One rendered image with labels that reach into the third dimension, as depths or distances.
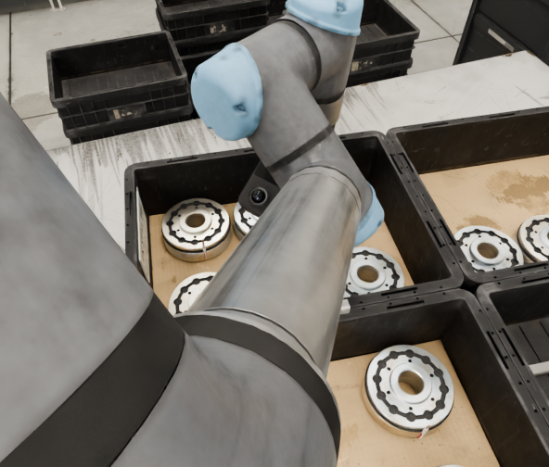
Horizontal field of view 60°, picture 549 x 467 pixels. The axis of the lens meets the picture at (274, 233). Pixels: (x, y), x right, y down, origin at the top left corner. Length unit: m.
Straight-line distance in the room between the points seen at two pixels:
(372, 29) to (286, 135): 1.60
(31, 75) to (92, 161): 1.82
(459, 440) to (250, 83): 0.46
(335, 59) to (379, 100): 0.76
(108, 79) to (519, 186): 1.34
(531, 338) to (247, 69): 0.51
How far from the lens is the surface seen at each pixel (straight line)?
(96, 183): 1.07
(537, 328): 0.75
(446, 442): 0.63
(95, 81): 1.79
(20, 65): 3.03
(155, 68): 1.80
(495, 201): 0.87
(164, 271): 0.72
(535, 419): 0.56
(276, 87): 0.44
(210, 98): 0.44
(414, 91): 1.31
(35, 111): 2.64
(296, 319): 0.21
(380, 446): 0.61
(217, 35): 1.97
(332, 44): 0.50
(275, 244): 0.26
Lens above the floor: 1.41
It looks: 51 degrees down
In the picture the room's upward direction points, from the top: straight up
